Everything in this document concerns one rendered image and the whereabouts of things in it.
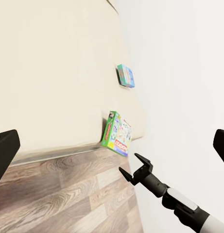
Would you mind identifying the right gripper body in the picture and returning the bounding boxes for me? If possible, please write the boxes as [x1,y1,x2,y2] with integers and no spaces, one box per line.
[132,165,159,192]

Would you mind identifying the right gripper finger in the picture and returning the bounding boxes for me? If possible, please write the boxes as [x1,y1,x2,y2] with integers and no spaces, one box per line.
[120,168,135,183]
[135,153,151,167]

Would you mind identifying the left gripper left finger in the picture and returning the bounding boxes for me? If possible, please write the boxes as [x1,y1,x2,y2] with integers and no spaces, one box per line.
[0,129,20,180]

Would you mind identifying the board game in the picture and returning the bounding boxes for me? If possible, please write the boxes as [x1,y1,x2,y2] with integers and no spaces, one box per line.
[118,65,135,88]
[101,111,133,157]

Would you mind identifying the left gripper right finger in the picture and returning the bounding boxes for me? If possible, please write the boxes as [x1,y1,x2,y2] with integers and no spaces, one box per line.
[213,129,224,162]

